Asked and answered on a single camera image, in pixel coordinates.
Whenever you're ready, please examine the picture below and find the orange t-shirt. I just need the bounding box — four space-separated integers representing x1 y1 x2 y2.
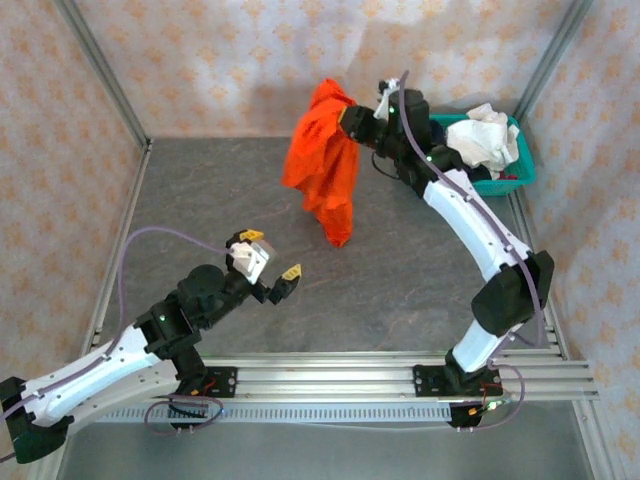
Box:
280 77 362 249

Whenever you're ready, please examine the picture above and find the navy t-shirt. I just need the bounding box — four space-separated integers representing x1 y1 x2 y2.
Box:
428 121 495 184

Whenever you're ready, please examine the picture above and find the white t-shirt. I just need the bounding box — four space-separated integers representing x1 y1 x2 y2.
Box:
444 102 521 181

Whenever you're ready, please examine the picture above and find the teal plastic basket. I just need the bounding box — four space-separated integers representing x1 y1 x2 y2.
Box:
428 113 538 199

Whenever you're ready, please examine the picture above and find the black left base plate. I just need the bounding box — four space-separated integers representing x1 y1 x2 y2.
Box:
172 366 239 400

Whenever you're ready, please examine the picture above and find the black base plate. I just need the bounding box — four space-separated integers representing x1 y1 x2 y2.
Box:
172 366 239 400
412 363 503 400

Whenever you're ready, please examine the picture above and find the aluminium side rail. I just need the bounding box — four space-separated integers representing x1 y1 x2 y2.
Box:
78 139 154 362
505 192 572 362

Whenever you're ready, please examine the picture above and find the aluminium mounting rail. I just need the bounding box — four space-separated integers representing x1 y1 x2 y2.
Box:
197 351 601 402

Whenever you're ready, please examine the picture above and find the white slotted cable duct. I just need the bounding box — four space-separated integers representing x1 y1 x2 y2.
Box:
94 402 455 426

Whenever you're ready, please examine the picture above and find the aluminium frame post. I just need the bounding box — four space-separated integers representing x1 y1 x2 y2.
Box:
513 0 595 122
53 0 152 147

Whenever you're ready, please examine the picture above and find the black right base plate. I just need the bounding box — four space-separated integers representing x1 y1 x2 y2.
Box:
412 363 503 400

